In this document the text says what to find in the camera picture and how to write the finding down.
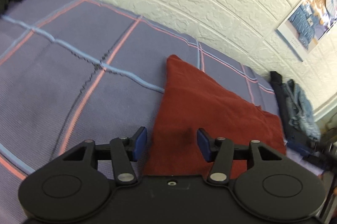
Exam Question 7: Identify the folded black garment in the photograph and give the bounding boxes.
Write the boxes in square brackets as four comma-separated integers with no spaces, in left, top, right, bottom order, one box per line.
[270,71,313,157]

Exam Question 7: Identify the purple plaid bed sheet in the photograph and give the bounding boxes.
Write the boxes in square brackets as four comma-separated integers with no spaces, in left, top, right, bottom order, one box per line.
[0,0,326,224]

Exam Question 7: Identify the dark red pants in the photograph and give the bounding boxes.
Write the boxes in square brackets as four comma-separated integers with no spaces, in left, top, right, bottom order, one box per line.
[143,55,286,177]

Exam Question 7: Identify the bedding poster on wall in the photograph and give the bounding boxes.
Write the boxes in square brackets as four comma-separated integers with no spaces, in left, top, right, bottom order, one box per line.
[276,0,336,62]

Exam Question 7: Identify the folded blue jeans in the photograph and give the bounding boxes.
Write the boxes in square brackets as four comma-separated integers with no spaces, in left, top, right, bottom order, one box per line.
[283,79,321,141]

